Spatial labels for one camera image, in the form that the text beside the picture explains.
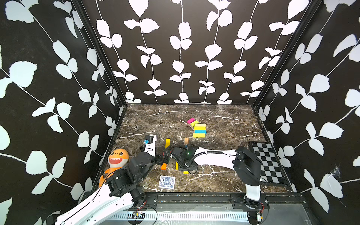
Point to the blue playing card box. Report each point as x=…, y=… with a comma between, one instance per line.
x=167, y=182

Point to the cyan long block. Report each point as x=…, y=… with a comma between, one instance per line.
x=200, y=131

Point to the lime green short block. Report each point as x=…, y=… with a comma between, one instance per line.
x=194, y=123

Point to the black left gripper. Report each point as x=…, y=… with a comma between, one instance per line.
x=160, y=161

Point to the orange block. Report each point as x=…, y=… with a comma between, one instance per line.
x=164, y=166

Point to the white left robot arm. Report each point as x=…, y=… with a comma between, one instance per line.
x=120, y=192

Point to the yellow-green long block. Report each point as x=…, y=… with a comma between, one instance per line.
x=199, y=135

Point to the black metal base rail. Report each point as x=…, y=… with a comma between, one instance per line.
x=235, y=200

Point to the black white checkerboard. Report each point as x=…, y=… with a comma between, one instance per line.
x=270, y=170

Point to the magenta block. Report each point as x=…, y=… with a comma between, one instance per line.
x=190, y=120

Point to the orange plush toy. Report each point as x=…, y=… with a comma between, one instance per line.
x=117, y=159

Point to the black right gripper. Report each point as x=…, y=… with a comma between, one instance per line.
x=180, y=168

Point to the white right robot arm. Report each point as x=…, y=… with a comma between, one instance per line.
x=243, y=161

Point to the amber yellow long block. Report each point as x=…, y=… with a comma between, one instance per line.
x=199, y=128

